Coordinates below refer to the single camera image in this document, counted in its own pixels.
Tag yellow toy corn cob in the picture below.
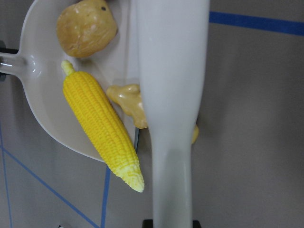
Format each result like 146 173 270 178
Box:
61 60 144 192

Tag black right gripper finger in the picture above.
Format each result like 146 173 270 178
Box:
142 219 201 228

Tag tan toy ginger root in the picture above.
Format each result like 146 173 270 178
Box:
106 83 202 149

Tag brown toy potato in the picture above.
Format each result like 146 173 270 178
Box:
56 0 118 58

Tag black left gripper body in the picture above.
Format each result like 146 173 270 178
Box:
0 40 19 83

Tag beige plastic dustpan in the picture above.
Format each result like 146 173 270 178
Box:
0 0 139 160

